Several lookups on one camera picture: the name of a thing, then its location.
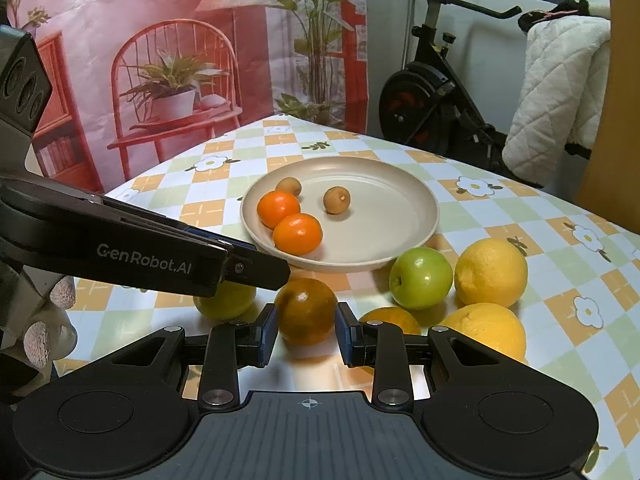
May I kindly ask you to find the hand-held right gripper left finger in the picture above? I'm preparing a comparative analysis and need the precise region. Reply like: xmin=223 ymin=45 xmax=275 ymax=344
xmin=107 ymin=304 xmax=279 ymax=407

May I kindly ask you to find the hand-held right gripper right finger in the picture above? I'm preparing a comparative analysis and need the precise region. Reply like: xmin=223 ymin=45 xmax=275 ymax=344
xmin=336 ymin=302 xmax=506 ymax=407

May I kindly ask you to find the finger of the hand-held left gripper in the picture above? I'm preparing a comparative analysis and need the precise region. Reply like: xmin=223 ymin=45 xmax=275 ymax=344
xmin=220 ymin=247 xmax=292 ymax=291
xmin=102 ymin=197 xmax=256 ymax=252

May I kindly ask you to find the dark green-orange tangerine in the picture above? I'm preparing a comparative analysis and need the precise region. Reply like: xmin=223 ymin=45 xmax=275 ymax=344
xmin=274 ymin=278 xmax=339 ymax=346
xmin=357 ymin=307 xmax=422 ymax=337

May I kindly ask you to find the yellow-green round fruit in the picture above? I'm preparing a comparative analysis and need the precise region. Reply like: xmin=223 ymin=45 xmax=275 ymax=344
xmin=193 ymin=280 xmax=257 ymax=321

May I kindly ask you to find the small bright orange mandarin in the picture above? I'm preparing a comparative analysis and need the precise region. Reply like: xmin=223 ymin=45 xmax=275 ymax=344
xmin=257 ymin=190 xmax=301 ymax=229
xmin=272 ymin=213 xmax=324 ymax=255

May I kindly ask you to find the green apple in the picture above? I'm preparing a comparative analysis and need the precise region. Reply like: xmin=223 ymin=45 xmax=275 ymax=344
xmin=389 ymin=247 xmax=454 ymax=310

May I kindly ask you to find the beige round plate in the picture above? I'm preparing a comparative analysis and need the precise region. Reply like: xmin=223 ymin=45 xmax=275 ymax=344
xmin=240 ymin=156 xmax=441 ymax=273

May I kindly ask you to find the yellow lemon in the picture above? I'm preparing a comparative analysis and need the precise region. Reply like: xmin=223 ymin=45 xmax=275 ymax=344
xmin=437 ymin=303 xmax=527 ymax=363
xmin=454 ymin=238 xmax=529 ymax=309

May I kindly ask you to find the person's left hand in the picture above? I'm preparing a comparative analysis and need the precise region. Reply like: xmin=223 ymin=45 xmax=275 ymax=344
xmin=22 ymin=277 xmax=79 ymax=367

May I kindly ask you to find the red printed backdrop cloth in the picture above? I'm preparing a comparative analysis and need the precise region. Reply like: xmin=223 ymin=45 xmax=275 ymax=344
xmin=0 ymin=0 xmax=371 ymax=196

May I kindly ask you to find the black exercise bike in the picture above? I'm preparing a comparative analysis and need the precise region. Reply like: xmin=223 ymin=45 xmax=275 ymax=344
xmin=377 ymin=0 xmax=526 ymax=173

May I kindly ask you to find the white quilted coat black trim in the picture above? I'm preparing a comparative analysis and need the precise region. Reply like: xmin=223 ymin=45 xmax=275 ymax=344
xmin=502 ymin=0 xmax=612 ymax=188

